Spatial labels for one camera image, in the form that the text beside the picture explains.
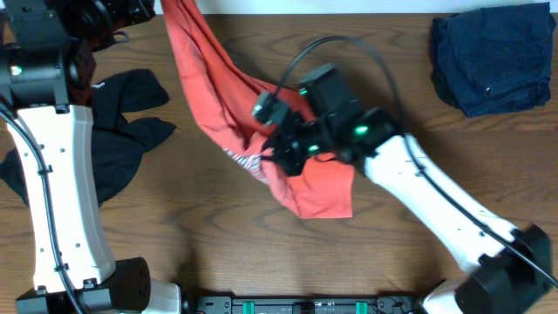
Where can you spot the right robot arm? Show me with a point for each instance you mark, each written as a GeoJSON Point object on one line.
{"type": "Point", "coordinates": [507, 270]}

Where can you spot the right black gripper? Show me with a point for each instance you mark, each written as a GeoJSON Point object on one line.
{"type": "Point", "coordinates": [285, 154]}

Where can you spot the black t-shirt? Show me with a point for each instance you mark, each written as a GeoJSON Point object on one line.
{"type": "Point", "coordinates": [118, 145]}

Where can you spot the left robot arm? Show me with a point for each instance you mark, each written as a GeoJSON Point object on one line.
{"type": "Point", "coordinates": [46, 77]}

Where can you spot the folded navy blue garment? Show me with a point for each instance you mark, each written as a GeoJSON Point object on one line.
{"type": "Point", "coordinates": [494, 60]}

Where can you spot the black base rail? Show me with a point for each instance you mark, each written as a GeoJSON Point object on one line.
{"type": "Point", "coordinates": [229, 304]}

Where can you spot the red printed t-shirt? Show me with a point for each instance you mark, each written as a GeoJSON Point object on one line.
{"type": "Point", "coordinates": [221, 96]}

